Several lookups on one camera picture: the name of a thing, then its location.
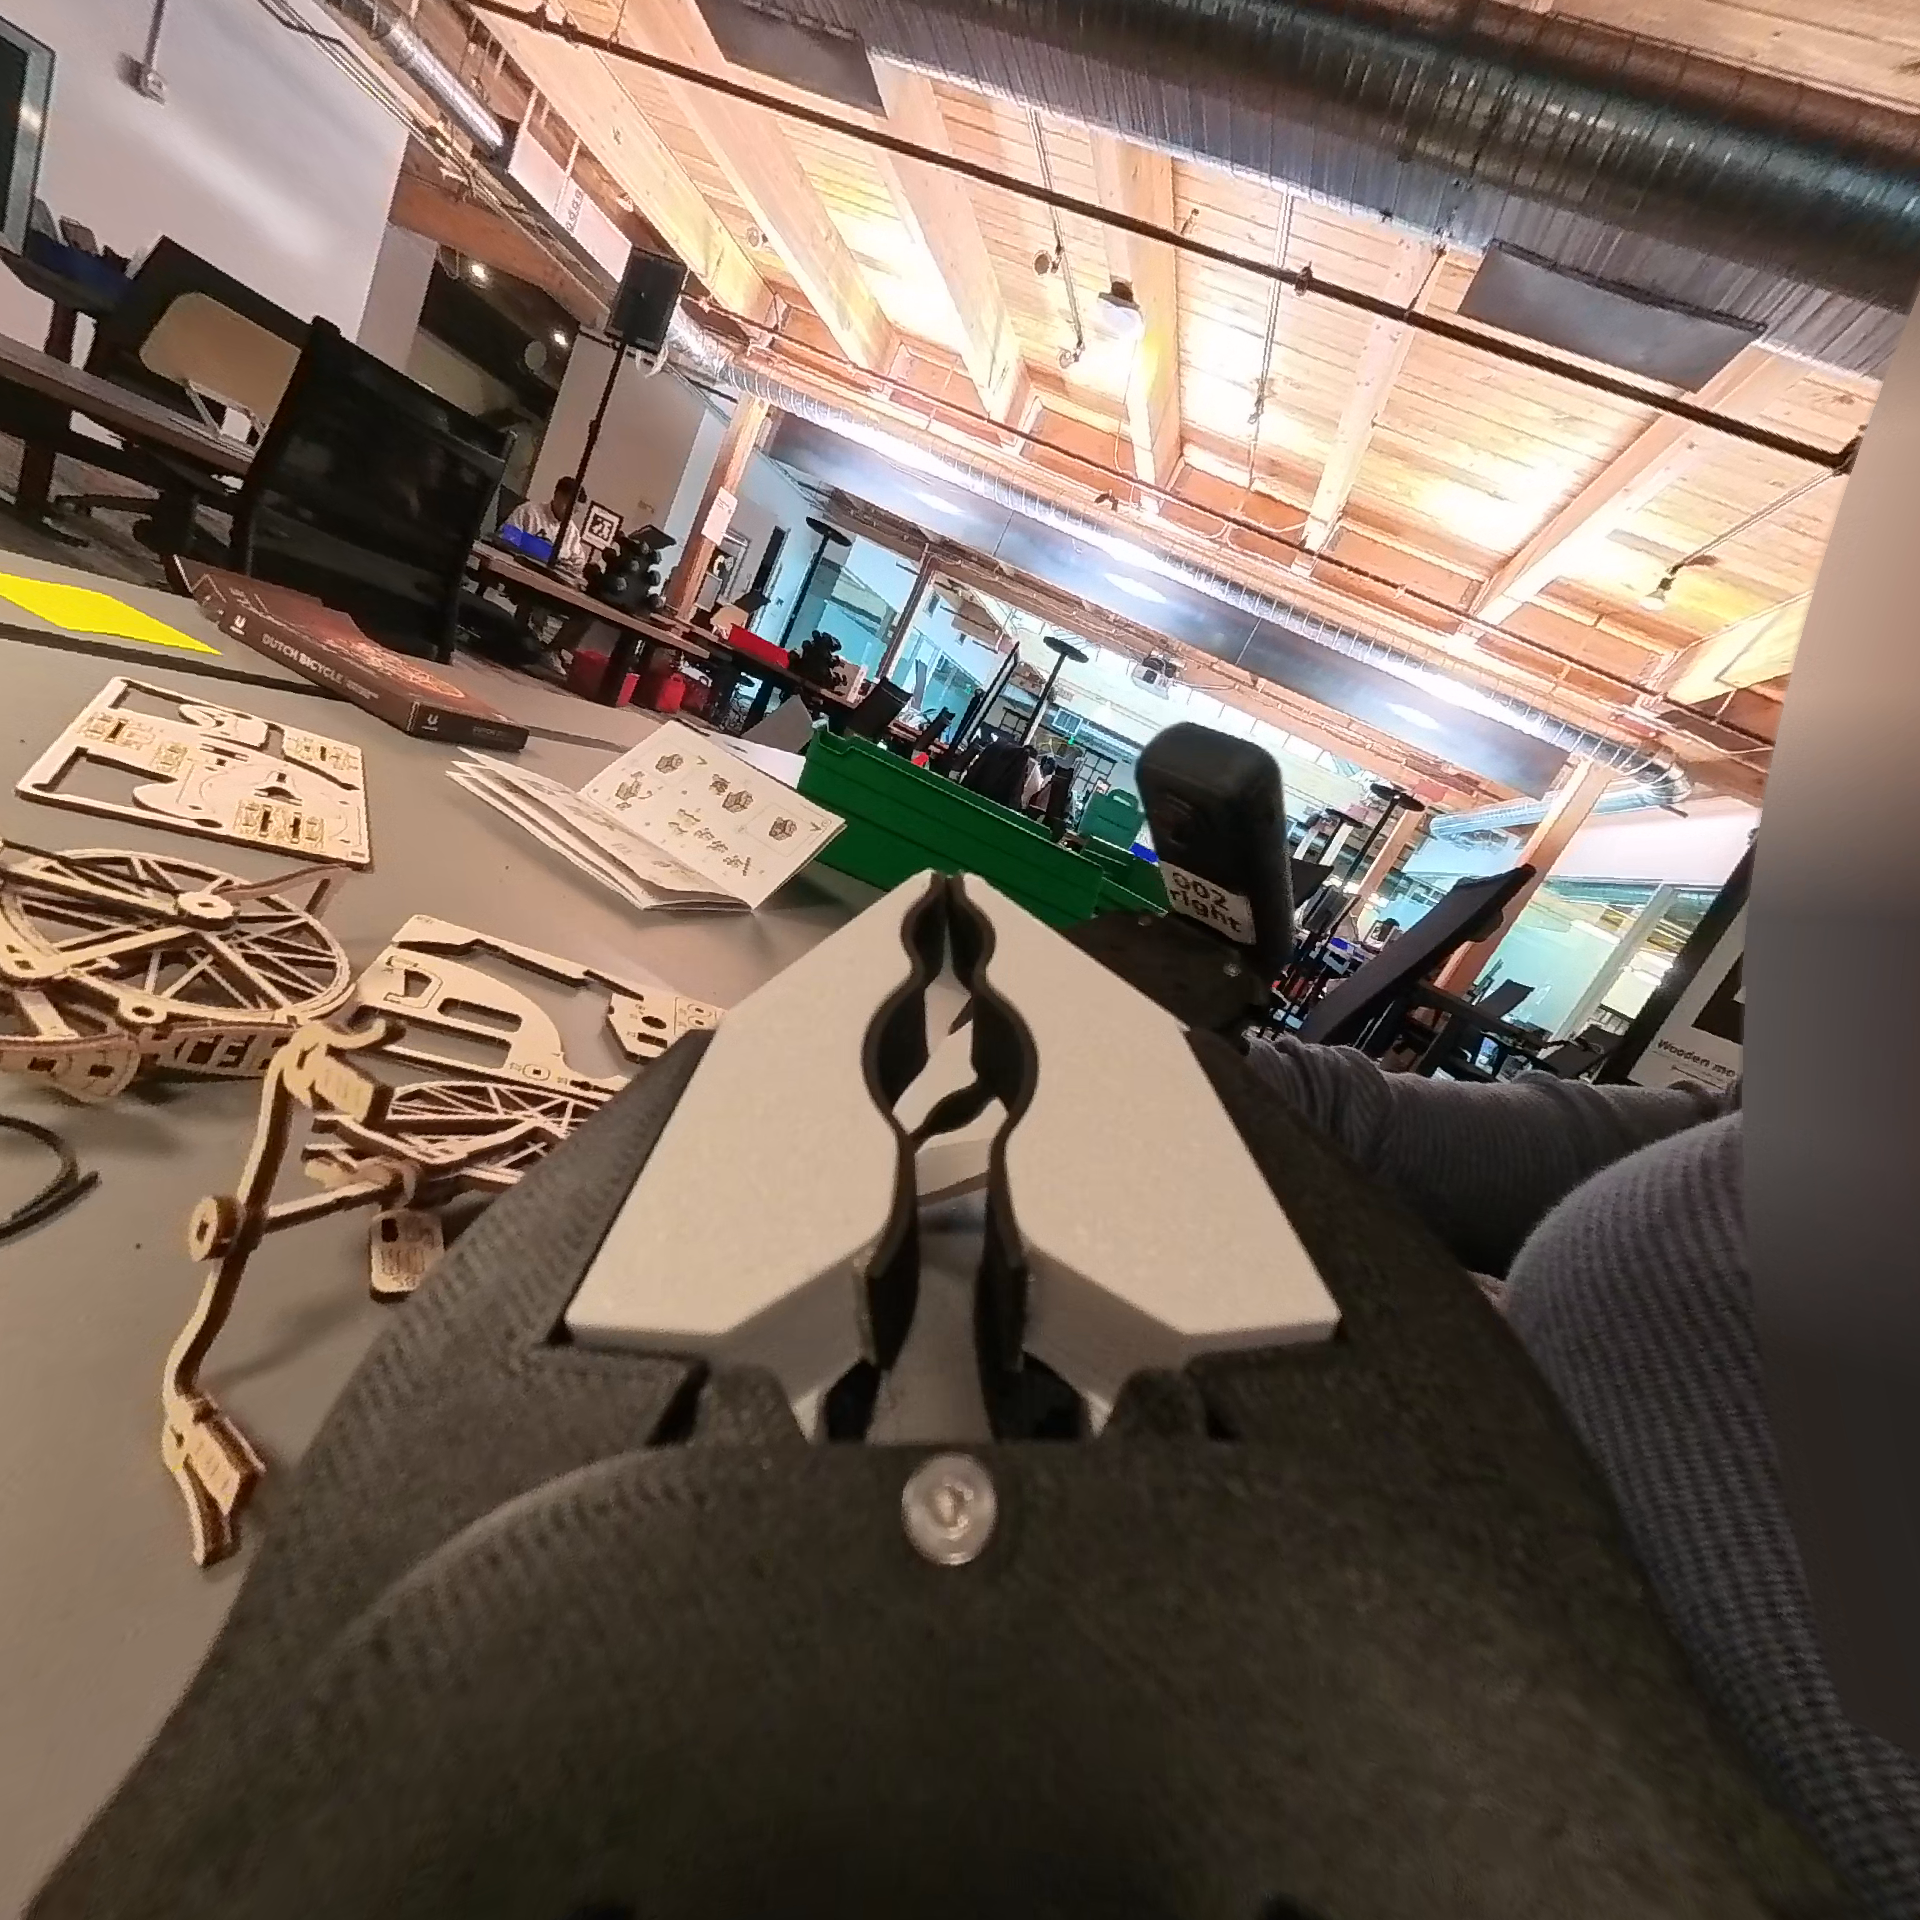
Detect person's grey sweater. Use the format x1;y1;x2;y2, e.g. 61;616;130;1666
1499;1111;1920;1920

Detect white printed sign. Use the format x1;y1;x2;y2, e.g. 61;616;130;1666
1628;885;1749;1088

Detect black speaker on stand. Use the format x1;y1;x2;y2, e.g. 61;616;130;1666
593;246;688;518

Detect wooden bicycle frame piece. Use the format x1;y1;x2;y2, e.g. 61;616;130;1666
163;1016;641;1567

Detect wooden bicycle frame with wheel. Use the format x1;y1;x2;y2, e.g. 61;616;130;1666
0;844;360;1109

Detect red storage box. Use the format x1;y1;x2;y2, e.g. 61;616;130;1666
576;645;713;719

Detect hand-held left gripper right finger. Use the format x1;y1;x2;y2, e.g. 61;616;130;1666
954;872;1343;1441

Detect dark desk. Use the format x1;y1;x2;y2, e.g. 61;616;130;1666
0;334;256;542

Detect wooden parts sheet with pieces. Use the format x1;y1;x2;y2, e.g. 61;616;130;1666
17;673;375;872

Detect computer monitor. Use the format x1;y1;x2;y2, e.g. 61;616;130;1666
0;16;59;255

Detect green plastic bin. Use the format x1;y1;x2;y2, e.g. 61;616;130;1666
796;718;1172;935

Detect black elastic cord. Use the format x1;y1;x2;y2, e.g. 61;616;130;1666
0;1117;106;1244

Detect wooden parts sheet large cutouts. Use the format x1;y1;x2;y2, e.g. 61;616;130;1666
347;913;725;1088

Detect yellow paper sheet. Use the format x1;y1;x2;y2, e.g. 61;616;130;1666
0;568;225;656

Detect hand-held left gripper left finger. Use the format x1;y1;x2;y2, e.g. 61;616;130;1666
563;872;962;1444

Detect corrugated ventilation duct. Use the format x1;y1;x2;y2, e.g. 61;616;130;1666
832;0;1920;383

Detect dark brown model kit box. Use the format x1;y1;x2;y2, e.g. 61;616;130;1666
167;556;531;752

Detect black monitor on arm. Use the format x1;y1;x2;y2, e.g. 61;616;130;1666
1304;861;1543;1050

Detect black conduit pipe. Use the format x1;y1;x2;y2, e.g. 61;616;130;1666
465;0;1863;470

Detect white instruction booklet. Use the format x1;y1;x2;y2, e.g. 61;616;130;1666
448;719;851;913

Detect dark chair with beige panel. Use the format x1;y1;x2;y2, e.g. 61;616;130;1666
90;238;308;453

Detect black mesh office chair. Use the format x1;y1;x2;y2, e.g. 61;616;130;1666
225;317;519;663

